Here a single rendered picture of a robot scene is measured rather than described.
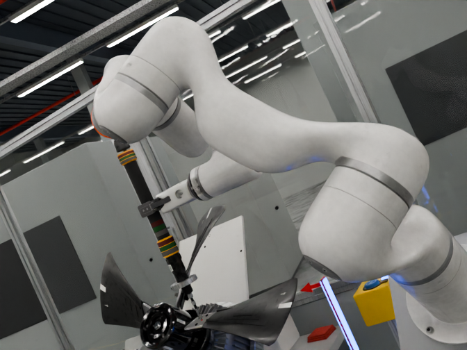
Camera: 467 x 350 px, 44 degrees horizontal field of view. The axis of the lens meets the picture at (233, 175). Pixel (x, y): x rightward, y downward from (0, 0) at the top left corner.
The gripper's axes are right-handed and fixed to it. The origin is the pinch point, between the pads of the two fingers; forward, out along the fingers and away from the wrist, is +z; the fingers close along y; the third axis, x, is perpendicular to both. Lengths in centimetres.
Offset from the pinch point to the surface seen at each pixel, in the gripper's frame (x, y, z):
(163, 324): -28.1, -4.7, 7.9
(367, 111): 0, 71, -43
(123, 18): 294, 646, 367
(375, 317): -50, 21, -35
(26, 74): 293, 608, 555
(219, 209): -7.9, 14.3, -9.8
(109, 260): -8.7, 11.5, 29.6
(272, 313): -33.8, -3.8, -21.4
